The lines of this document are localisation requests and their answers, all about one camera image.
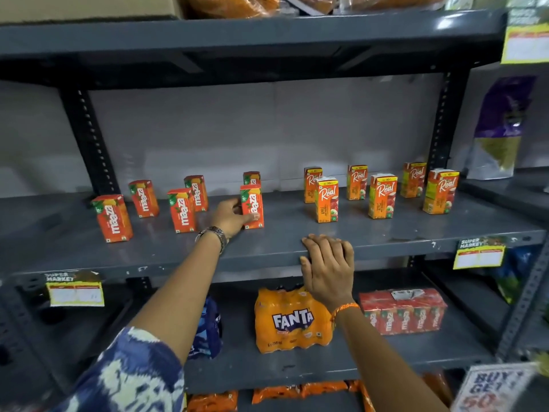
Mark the person's right hand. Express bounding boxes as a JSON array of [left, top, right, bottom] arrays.
[[299, 234, 356, 314]]

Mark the row of red cartons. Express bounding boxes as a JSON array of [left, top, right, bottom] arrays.
[[90, 171, 262, 244]]

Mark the person's left hand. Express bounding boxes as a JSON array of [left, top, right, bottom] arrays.
[[210, 198, 261, 241]]

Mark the yellow white price label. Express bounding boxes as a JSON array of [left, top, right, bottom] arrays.
[[452, 236, 507, 271], [44, 271, 106, 308], [500, 7, 549, 65]]

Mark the row of orange apple cartons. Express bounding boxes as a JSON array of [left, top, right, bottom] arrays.
[[303, 161, 461, 224]]

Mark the person's left forearm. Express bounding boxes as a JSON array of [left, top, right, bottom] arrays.
[[127, 234, 224, 366]]

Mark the blue snack packet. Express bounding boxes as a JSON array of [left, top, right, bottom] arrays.
[[187, 295, 224, 361]]

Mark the orange soda bottle pack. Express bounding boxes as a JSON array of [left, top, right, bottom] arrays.
[[254, 286, 334, 355]]

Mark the blue green packet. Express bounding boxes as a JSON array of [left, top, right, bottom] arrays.
[[493, 246, 537, 305]]

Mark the white red offer sign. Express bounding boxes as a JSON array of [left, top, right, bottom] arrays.
[[450, 363, 539, 412]]

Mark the grey metal side rack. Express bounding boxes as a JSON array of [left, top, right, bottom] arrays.
[[422, 166, 549, 365]]

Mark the purple and green pouch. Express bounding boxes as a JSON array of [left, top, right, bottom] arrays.
[[465, 75, 538, 181]]

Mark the grey metal shelf rack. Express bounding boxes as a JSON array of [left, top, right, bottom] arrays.
[[0, 8, 548, 412]]

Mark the red mango juice carton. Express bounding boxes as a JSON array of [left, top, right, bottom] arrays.
[[240, 184, 265, 230]]

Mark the brown cardboard box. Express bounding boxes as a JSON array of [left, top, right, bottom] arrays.
[[0, 0, 185, 25]]

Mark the person's right forearm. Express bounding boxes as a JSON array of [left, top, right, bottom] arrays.
[[333, 306, 449, 412]]

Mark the orange snack packet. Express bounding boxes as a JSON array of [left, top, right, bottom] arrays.
[[300, 380, 349, 399], [186, 390, 239, 412], [251, 385, 303, 405], [348, 379, 376, 412], [422, 372, 454, 407]]

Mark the shrink-wrapped red carton pack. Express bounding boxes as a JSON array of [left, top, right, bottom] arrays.
[[359, 288, 448, 336]]

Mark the orange thread bracelet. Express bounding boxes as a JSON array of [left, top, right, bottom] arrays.
[[330, 302, 361, 329]]

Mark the silver wristwatch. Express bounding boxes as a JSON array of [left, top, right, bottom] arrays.
[[195, 226, 228, 255]]

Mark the clear-wrapped bread packet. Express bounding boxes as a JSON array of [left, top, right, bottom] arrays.
[[349, 0, 447, 11], [184, 0, 281, 19]]

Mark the blue white patterned sleeve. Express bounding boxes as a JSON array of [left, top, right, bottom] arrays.
[[51, 327, 186, 412]]

